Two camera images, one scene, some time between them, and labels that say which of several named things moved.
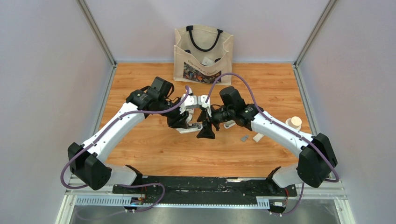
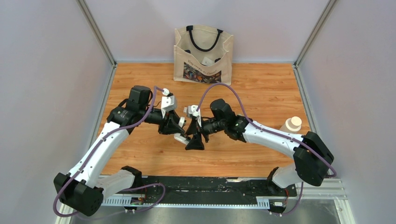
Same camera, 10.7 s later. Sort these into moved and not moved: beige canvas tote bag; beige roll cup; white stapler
Moved: white stapler
Not moved: beige roll cup; beige canvas tote bag
